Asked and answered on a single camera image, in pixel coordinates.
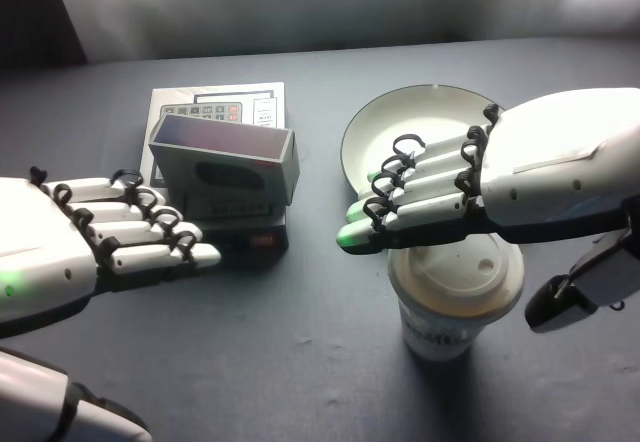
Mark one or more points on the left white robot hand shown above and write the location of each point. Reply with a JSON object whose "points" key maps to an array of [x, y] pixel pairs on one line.
{"points": [[45, 242]]}

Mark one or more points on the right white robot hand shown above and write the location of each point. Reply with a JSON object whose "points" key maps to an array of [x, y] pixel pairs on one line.
{"points": [[550, 162]]}

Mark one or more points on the small grey box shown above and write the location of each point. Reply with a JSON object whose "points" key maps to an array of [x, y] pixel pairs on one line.
{"points": [[175, 172]]}

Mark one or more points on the white lidded paper cup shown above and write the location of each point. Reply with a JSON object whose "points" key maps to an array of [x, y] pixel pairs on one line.
{"points": [[450, 292]]}

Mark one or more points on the white plate dark rim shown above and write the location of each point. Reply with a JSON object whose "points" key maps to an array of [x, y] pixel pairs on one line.
{"points": [[390, 124]]}

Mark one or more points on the calculator box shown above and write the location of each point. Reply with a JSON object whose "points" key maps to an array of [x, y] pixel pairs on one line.
{"points": [[220, 98]]}

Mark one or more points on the black backdrop board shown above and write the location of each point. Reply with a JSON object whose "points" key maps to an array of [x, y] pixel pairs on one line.
{"points": [[30, 12]]}

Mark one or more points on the grey table cloth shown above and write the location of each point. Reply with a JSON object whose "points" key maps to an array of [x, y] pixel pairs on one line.
{"points": [[300, 362]]}

